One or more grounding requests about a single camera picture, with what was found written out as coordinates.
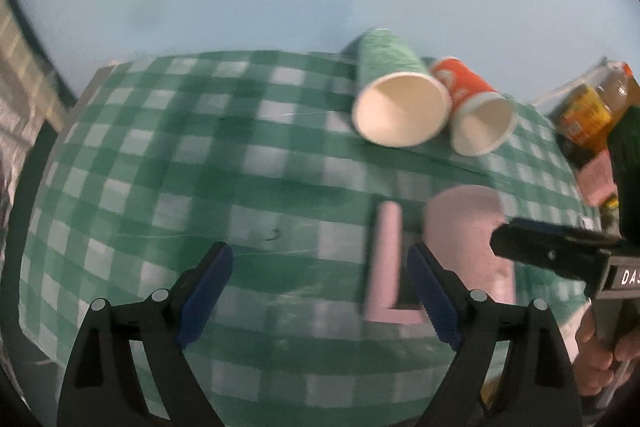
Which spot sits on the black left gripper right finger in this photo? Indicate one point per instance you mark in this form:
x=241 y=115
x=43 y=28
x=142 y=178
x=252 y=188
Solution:
x=510 y=365

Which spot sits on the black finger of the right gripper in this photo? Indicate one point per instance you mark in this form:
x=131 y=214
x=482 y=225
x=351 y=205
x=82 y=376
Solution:
x=572 y=253

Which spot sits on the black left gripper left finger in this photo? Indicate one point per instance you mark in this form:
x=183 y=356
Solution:
x=101 y=385

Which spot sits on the pink speckled mug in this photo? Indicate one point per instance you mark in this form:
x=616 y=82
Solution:
x=457 y=227

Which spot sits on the orange paper cup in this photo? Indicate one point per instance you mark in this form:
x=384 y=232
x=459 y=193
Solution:
x=481 y=118

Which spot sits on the green paper cup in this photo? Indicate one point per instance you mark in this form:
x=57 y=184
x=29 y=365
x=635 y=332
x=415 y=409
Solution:
x=398 y=102

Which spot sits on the person's right hand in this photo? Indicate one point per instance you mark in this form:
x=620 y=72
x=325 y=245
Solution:
x=593 y=365

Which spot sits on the pink drink carton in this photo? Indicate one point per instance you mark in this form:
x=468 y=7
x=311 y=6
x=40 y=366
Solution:
x=595 y=181

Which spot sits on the amber drink bottle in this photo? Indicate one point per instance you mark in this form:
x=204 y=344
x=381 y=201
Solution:
x=595 y=104

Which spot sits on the green checkered tablecloth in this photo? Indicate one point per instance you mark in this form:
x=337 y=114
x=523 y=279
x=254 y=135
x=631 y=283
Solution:
x=255 y=149

